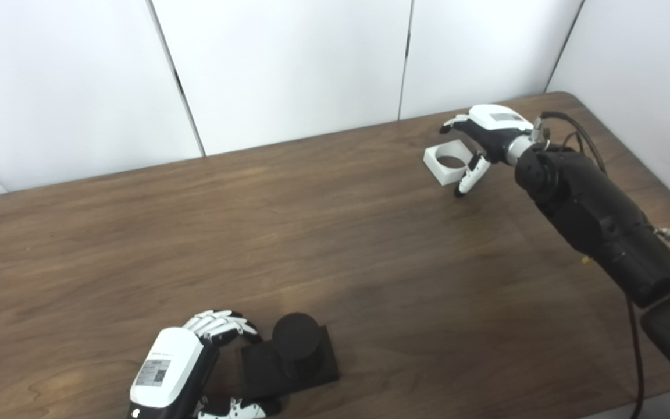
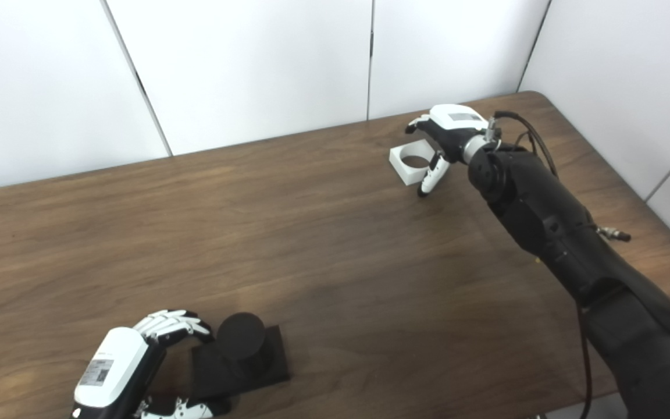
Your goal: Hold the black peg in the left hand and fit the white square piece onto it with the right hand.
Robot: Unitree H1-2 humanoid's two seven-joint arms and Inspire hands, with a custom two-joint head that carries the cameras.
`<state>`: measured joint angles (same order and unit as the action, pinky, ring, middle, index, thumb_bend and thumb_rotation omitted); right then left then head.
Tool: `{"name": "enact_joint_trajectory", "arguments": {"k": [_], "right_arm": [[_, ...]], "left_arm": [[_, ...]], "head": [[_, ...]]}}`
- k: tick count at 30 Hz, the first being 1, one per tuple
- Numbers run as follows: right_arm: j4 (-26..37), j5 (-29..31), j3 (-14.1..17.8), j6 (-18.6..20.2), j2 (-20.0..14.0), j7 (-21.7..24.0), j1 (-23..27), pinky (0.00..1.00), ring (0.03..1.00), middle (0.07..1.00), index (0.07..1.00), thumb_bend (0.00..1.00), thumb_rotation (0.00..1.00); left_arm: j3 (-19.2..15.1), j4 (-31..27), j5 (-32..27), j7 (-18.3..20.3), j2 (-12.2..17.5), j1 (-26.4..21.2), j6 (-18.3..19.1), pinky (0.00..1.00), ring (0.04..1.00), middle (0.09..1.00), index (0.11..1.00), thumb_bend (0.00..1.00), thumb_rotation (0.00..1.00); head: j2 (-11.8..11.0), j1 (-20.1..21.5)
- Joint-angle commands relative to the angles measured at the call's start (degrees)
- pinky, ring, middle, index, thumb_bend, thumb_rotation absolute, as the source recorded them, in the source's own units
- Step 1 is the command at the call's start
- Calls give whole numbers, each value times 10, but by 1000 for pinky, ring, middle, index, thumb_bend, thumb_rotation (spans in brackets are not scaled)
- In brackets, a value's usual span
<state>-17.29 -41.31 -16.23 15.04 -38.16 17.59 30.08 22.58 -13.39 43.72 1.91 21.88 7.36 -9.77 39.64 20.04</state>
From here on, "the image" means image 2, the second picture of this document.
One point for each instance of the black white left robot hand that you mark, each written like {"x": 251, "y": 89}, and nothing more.
{"x": 111, "y": 366}

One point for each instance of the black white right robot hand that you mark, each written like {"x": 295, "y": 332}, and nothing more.
{"x": 454, "y": 125}

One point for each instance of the white square piece with hole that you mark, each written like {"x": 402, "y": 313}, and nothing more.
{"x": 407, "y": 173}

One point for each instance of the black peg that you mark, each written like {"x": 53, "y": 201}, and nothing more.
{"x": 242, "y": 343}

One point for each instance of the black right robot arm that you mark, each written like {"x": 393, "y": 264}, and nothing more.
{"x": 573, "y": 244}

